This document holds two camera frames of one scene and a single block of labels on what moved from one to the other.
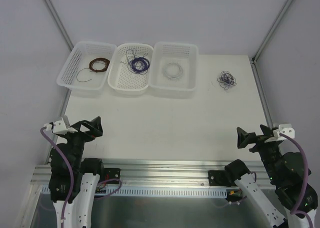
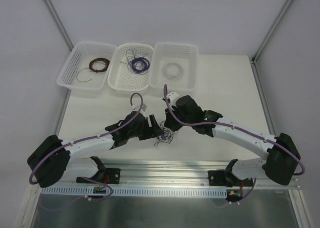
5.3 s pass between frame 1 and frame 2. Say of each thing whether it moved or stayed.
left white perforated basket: stayed
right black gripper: moved
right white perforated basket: stayed
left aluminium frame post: stayed
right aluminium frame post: stayed
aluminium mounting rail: stayed
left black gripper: moved
